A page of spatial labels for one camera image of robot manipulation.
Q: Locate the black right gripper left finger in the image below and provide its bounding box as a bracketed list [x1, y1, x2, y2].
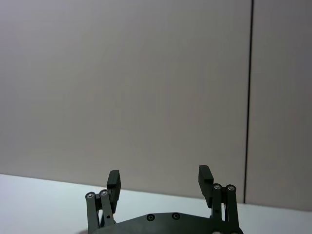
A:
[85, 170, 122, 232]

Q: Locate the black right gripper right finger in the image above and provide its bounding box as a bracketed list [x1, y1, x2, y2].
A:
[198, 165, 238, 225]

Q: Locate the white table cloth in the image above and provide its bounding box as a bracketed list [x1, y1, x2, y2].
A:
[0, 173, 312, 234]

